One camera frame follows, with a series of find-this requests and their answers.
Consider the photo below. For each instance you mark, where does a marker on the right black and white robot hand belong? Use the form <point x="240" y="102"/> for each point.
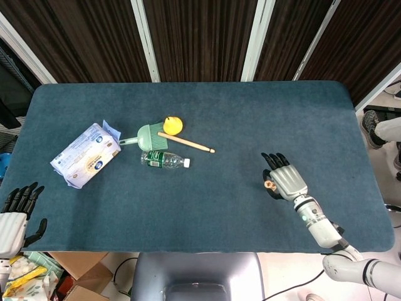
<point x="289" y="182"/>

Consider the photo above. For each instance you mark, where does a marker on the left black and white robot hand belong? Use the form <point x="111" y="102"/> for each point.
<point x="12" y="232"/>

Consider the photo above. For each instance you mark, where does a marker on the wooden token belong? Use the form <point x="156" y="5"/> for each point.
<point x="268" y="184"/>

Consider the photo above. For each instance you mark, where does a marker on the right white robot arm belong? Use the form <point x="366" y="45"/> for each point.
<point x="322" y="233"/>

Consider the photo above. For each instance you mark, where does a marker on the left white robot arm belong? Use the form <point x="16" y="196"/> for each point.
<point x="3" y="265"/>

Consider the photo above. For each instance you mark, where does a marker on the green hand brush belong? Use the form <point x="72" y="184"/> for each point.
<point x="145" y="136"/>

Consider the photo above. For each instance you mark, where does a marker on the bag of white cotton balls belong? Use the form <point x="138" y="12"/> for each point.
<point x="23" y="266"/>

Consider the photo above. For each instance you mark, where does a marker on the green patterned package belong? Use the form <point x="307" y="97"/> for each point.
<point x="44" y="260"/>

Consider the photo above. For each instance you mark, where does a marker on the yellow packet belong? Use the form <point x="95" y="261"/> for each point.
<point x="26" y="279"/>

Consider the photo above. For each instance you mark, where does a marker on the floral tissue pack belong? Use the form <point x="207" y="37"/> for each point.
<point x="44" y="288"/>

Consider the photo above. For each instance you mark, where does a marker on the blue plastic object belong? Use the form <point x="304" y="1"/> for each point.
<point x="3" y="164"/>

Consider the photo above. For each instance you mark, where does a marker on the brown cardboard box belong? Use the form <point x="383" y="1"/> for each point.
<point x="84" y="294"/>
<point x="84" y="266"/>

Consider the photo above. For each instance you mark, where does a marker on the blue table cloth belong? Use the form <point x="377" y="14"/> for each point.
<point x="200" y="203"/>

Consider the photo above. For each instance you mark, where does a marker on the grey sneaker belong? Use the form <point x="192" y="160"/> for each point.
<point x="371" y="125"/>
<point x="398" y="163"/>

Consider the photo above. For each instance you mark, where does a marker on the white and blue tissue pack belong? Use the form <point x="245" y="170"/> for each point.
<point x="84" y="153"/>

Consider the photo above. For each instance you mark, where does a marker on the chrome chair leg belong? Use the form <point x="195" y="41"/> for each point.
<point x="394" y="207"/>

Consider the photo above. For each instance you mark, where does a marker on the wooden stick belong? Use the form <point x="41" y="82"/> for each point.
<point x="188" y="142"/>

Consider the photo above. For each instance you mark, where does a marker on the person leg in light trousers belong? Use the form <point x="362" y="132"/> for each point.
<point x="390" y="128"/>

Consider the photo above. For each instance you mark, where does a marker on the clear plastic water bottle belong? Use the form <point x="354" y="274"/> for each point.
<point x="163" y="160"/>

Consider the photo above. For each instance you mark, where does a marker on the yellow ball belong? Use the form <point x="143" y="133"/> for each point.
<point x="172" y="125"/>

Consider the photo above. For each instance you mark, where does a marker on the grey robot torso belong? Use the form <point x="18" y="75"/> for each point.
<point x="194" y="272"/>

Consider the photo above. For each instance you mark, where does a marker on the white partition post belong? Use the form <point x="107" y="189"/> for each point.
<point x="314" y="40"/>
<point x="379" y="90"/>
<point x="257" y="40"/>
<point x="146" y="40"/>
<point x="28" y="58"/>

